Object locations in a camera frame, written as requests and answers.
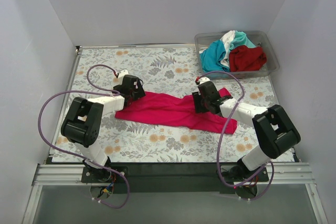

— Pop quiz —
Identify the pink t shirt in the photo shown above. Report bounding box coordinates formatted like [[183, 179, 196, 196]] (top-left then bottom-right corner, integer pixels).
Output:
[[115, 91, 227, 134]]

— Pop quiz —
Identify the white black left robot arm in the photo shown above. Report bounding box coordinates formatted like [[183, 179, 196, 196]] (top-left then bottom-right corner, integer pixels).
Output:
[[61, 73, 145, 182]]

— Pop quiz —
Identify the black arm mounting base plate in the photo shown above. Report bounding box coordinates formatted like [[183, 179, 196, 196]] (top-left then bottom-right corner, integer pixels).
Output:
[[81, 161, 271, 196]]

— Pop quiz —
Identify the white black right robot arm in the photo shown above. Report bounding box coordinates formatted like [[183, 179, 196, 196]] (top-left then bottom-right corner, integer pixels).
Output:
[[192, 77, 301, 181]]

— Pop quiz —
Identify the white and aqua t shirt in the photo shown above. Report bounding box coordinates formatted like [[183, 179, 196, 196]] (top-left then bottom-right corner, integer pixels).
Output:
[[219, 30, 256, 69]]

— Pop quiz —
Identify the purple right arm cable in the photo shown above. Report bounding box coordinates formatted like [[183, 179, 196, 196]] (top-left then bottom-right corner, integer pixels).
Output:
[[196, 70, 275, 202]]

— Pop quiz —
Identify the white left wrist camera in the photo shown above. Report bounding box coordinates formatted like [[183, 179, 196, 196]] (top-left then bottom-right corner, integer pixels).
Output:
[[115, 69, 129, 81]]

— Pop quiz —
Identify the dark red t shirt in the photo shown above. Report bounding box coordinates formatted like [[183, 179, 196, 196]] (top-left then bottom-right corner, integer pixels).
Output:
[[229, 45, 267, 72]]

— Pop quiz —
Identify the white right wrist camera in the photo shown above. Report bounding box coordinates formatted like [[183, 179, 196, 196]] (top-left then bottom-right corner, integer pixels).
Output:
[[195, 77, 210, 86]]

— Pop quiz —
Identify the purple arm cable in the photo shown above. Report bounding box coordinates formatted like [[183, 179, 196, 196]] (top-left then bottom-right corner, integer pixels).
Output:
[[38, 64, 131, 209], [196, 70, 275, 202]]

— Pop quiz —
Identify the clear plastic bin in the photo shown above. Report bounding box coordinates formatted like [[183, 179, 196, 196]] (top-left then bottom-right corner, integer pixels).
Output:
[[195, 30, 279, 79]]

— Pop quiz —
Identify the teal blue t shirt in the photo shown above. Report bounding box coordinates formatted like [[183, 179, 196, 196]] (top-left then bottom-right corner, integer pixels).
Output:
[[199, 40, 230, 72]]

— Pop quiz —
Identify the floral patterned table mat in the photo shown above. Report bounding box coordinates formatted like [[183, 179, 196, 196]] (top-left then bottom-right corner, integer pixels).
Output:
[[51, 46, 295, 163]]

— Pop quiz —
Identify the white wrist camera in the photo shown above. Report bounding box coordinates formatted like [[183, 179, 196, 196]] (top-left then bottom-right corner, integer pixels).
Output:
[[115, 69, 129, 81], [195, 77, 210, 86]]

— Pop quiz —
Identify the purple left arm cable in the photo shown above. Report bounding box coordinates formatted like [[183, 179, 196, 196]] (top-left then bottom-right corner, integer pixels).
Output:
[[38, 64, 131, 209]]

